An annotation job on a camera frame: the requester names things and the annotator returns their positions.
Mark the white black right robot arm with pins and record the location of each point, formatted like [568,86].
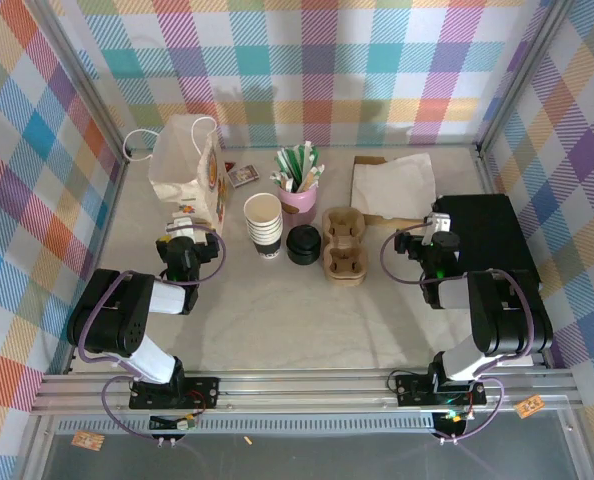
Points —
[502,320]

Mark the wooden stirrer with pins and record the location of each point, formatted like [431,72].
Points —
[313,176]

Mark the white wrapped straw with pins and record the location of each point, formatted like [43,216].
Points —
[307,155]

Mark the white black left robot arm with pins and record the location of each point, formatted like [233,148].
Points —
[107,310]

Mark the stack of paper cups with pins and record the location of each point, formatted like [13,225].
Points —
[263,210]

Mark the white sugar stick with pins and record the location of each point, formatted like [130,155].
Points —
[279,177]

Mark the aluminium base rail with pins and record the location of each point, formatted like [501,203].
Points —
[302,395]

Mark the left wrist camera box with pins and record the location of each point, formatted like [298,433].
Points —
[182,225]

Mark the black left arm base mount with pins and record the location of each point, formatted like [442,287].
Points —
[202,392]

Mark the small controller circuit board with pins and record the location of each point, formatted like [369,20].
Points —
[452,420]
[174,423]

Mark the black hard case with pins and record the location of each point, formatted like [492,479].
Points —
[487,225]

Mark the flat brown cardboard tray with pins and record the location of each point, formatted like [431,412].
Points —
[397,220]

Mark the aluminium frame post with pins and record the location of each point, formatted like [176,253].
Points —
[84,75]
[521,75]

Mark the stack of black lids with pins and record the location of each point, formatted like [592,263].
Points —
[303,242]

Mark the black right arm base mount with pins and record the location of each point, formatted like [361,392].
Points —
[412,390]

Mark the white printed paper bag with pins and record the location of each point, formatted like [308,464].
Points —
[177,165]

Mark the pink mug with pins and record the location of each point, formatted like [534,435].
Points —
[297,202]

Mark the green wrapped straw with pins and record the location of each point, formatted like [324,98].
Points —
[316,155]
[293,160]
[283,162]

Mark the orange printed tag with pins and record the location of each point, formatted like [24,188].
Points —
[88,440]
[528,406]

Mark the small printed card packet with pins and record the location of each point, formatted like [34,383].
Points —
[243,176]

